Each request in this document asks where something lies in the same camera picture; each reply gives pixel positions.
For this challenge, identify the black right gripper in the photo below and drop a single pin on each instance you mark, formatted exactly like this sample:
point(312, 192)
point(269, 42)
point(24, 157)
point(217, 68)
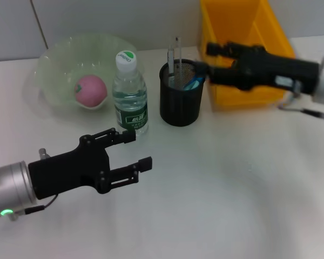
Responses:
point(280, 71)

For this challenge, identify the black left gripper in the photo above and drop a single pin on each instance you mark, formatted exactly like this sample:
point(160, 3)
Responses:
point(70, 170)

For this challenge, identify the blue scissors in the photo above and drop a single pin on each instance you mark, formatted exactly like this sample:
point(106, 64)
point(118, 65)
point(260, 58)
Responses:
point(194, 83)

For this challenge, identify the clear plastic ruler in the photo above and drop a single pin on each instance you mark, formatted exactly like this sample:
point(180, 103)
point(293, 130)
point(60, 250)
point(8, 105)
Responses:
point(179, 54)

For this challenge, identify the clear green-label water bottle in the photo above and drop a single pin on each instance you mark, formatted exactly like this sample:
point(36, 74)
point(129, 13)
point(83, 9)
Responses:
point(131, 108)

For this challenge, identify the silver ballpoint pen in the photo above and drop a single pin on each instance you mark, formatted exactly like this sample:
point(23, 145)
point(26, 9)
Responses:
point(170, 62)

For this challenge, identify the pink toy peach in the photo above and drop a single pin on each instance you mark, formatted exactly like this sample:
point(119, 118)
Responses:
point(90, 90)

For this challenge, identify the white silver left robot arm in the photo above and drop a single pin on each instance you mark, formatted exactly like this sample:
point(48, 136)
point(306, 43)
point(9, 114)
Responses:
point(9, 189)

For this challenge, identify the black mesh pen holder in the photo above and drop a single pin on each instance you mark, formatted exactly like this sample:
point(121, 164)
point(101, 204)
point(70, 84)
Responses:
point(178, 108)

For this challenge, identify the translucent green fruit plate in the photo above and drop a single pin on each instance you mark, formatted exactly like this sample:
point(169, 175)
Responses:
point(56, 62)

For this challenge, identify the yellow plastic bin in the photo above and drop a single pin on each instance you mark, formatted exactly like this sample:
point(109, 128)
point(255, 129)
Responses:
point(232, 24)

